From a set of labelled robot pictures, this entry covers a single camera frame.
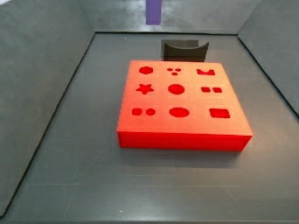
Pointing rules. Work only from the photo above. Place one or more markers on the dark curved holder block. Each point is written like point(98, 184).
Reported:
point(184, 50)

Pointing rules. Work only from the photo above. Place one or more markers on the red shape sorter block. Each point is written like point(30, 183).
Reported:
point(181, 106)

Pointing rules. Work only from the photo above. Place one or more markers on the purple rectangular peg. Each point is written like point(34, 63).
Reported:
point(154, 12)

